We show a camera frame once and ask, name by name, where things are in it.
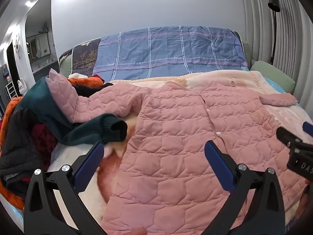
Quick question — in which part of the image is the grey curtain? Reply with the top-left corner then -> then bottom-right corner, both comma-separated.
239,0 -> 313,103

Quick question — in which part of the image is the dark green sweater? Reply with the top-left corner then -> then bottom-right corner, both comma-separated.
15,77 -> 128,146

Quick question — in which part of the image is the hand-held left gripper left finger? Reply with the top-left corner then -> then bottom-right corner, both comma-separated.
24,142 -> 105,235

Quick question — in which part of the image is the black floor lamp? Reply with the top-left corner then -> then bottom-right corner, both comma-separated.
267,0 -> 281,65

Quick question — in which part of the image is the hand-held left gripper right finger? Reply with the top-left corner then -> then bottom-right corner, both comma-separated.
204,141 -> 286,235

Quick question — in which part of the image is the white cat figurine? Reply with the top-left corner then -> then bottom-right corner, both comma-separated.
17,78 -> 27,95

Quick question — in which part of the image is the wall mirror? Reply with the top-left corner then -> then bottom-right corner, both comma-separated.
26,33 -> 51,60

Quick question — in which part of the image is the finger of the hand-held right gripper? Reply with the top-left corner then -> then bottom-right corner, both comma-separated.
276,127 -> 313,151
302,122 -> 313,136

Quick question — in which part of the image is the black garment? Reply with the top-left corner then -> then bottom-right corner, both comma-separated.
0,108 -> 44,198

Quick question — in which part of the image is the red garment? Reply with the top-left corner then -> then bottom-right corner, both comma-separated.
31,124 -> 59,165

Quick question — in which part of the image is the green pillow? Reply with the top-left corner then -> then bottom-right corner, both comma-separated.
249,60 -> 296,94

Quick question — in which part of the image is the pink quilted pajama jacket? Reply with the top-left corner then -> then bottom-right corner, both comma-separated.
46,70 -> 313,235

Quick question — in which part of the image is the orange puffer jacket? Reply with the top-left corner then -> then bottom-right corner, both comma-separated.
0,76 -> 104,211

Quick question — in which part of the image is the blue plaid bed sheet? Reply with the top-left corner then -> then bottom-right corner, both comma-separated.
92,26 -> 248,81

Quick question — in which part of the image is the dark printed pillow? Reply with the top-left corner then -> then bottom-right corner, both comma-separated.
71,38 -> 102,72

